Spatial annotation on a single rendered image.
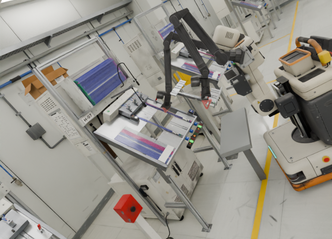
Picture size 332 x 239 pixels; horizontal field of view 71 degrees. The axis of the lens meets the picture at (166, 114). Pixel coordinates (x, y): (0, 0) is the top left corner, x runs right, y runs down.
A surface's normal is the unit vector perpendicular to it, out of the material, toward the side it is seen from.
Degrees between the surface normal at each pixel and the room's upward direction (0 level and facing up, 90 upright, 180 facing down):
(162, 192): 90
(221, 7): 90
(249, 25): 90
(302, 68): 92
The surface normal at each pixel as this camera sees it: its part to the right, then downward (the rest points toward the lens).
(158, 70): -0.44, 0.57
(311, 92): -0.07, 0.40
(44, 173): 0.71, -0.26
